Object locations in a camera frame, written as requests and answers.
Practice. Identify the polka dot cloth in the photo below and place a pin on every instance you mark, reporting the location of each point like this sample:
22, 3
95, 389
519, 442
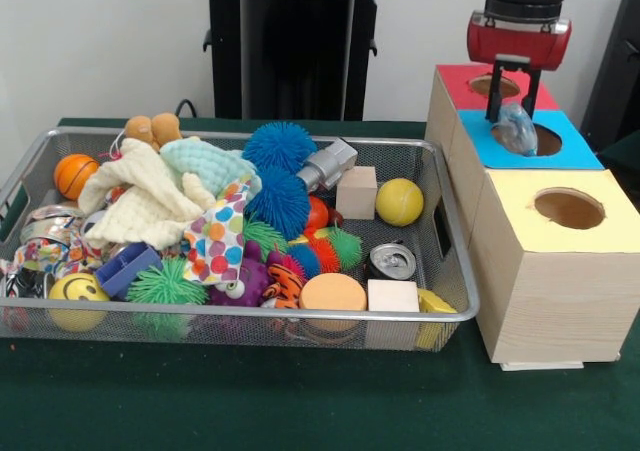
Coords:
215, 243

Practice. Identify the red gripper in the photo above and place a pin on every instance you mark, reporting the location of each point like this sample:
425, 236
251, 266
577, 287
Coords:
520, 43

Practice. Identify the brown plush toy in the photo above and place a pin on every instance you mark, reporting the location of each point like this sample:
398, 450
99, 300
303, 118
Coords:
152, 129

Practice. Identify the cream knitted cloth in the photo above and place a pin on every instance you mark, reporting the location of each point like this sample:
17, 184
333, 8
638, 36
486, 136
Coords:
140, 206

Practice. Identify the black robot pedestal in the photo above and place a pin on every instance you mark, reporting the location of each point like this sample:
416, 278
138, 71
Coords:
290, 51

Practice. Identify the clear plastic packet blue label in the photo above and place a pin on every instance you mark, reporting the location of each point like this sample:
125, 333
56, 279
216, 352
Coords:
518, 133

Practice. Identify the black chair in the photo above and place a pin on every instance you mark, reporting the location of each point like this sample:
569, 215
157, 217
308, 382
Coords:
620, 71

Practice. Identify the wooden box with three holes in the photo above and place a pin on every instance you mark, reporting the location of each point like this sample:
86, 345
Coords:
550, 291

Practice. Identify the mint green knitted cloth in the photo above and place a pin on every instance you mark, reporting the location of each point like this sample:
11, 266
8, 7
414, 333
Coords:
205, 161

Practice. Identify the small orange basketball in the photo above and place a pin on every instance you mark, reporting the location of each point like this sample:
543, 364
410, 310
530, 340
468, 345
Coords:
77, 176

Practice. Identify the green spiky ball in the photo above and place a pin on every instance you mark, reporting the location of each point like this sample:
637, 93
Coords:
165, 286

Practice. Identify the clear mesh bin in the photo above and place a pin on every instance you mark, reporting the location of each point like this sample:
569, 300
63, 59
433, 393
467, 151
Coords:
250, 327

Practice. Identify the yellow smiley ball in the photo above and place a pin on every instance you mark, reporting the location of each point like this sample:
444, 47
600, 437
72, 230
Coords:
78, 299

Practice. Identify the plain yellow ball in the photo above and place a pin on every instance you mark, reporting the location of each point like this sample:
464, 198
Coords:
400, 201

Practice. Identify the purple spiky ball with eyes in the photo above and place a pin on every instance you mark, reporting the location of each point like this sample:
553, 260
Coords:
240, 286

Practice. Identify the blue fuzzy toy with eyes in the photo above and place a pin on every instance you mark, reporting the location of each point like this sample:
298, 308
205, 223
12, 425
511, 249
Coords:
280, 146

